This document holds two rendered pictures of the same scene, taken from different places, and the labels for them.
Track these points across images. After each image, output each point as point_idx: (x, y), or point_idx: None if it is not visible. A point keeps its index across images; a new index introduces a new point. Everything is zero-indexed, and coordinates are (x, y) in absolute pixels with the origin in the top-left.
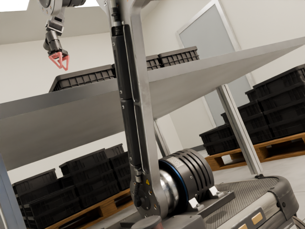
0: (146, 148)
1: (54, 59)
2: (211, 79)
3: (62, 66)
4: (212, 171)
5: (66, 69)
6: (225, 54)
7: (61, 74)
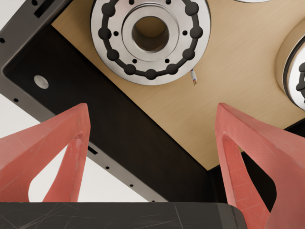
0: None
1: (213, 202)
2: None
3: (237, 130)
4: None
5: (216, 122)
6: None
7: (2, 94)
